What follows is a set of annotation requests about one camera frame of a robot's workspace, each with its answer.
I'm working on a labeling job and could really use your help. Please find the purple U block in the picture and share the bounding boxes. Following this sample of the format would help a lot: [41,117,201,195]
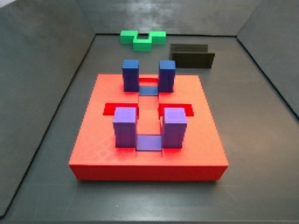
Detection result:
[114,107,187,151]

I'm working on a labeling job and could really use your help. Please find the dark blue U block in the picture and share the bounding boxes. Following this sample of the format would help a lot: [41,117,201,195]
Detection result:
[122,59,177,96]

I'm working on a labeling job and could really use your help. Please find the red board base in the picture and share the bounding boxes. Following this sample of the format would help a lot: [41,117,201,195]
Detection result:
[70,74,229,181]

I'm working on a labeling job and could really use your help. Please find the black block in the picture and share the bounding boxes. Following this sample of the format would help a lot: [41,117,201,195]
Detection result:
[170,44,215,69]

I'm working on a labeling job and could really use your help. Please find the green zigzag block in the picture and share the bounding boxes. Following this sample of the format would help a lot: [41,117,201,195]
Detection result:
[121,30,167,52]

